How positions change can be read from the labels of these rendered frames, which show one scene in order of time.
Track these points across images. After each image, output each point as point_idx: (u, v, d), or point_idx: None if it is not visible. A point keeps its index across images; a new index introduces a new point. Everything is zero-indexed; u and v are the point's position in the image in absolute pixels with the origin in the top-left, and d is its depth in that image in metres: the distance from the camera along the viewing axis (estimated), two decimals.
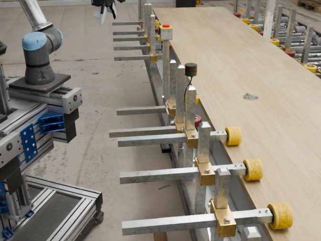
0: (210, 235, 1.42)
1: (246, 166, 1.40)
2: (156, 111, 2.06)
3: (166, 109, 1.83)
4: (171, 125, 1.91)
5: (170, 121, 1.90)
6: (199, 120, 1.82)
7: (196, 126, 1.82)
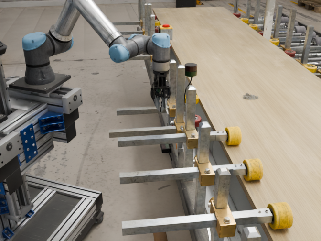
0: (210, 235, 1.42)
1: (246, 166, 1.40)
2: (156, 111, 2.06)
3: (166, 110, 1.83)
4: (171, 125, 1.91)
5: (170, 121, 1.90)
6: (199, 120, 1.82)
7: (196, 126, 1.82)
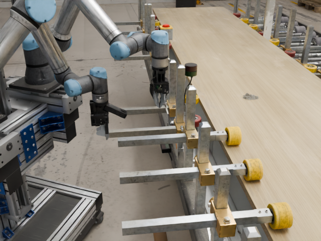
0: (210, 235, 1.42)
1: (246, 166, 1.40)
2: (156, 111, 2.06)
3: (166, 109, 1.83)
4: (171, 125, 1.91)
5: (170, 121, 1.90)
6: (199, 120, 1.82)
7: (196, 126, 1.82)
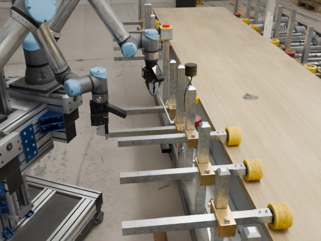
0: (210, 235, 1.42)
1: (246, 166, 1.40)
2: (156, 111, 2.06)
3: (163, 104, 1.96)
4: (171, 121, 1.91)
5: (169, 119, 1.92)
6: (199, 120, 1.82)
7: (196, 126, 1.82)
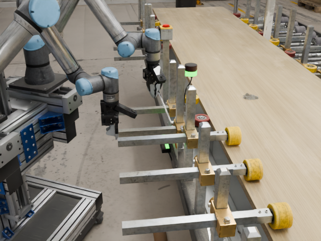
0: (210, 235, 1.42)
1: (246, 166, 1.40)
2: (156, 111, 2.06)
3: (163, 103, 1.95)
4: (171, 122, 1.91)
5: (169, 119, 1.92)
6: (208, 120, 1.82)
7: None
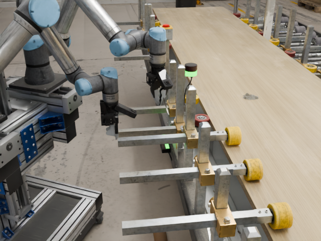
0: (210, 235, 1.42)
1: (246, 166, 1.40)
2: (156, 111, 2.06)
3: (166, 110, 1.83)
4: (171, 125, 1.91)
5: (170, 121, 1.90)
6: (208, 120, 1.82)
7: None
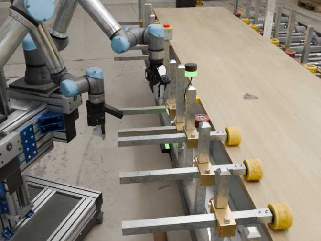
0: (210, 235, 1.42)
1: (246, 166, 1.40)
2: (156, 111, 2.06)
3: (166, 110, 1.83)
4: (171, 125, 1.91)
5: (170, 121, 1.90)
6: (208, 120, 1.82)
7: None
